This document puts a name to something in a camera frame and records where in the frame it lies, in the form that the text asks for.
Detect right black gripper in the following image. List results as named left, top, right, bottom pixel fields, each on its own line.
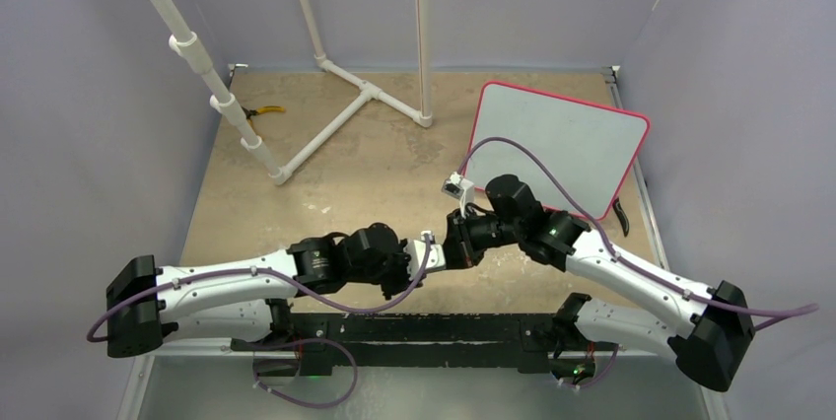
left=441, top=207, right=523, bottom=270

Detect red-framed whiteboard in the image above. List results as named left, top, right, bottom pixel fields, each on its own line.
left=463, top=81, right=651, bottom=220

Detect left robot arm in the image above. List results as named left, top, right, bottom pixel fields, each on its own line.
left=87, top=223, right=435, bottom=359

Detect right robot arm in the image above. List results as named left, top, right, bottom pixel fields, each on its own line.
left=442, top=173, right=755, bottom=392

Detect black whiteboard easel stand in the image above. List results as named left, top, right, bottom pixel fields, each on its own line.
left=611, top=197, right=631, bottom=237

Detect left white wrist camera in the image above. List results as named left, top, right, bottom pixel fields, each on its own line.
left=405, top=231, right=447, bottom=278

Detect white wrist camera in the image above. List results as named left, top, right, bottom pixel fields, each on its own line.
left=441, top=172, right=475, bottom=217
left=405, top=231, right=447, bottom=278

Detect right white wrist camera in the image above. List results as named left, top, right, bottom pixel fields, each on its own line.
left=441, top=172, right=475, bottom=217

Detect aluminium extrusion frame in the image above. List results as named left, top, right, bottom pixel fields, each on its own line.
left=117, top=64, right=730, bottom=420

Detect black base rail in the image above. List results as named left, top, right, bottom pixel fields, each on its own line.
left=231, top=313, right=590, bottom=376

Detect yellow-handled pliers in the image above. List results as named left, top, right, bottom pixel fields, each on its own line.
left=243, top=105, right=286, bottom=123

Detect white PVC pipe frame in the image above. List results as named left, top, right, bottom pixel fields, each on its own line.
left=149, top=0, right=434, bottom=185

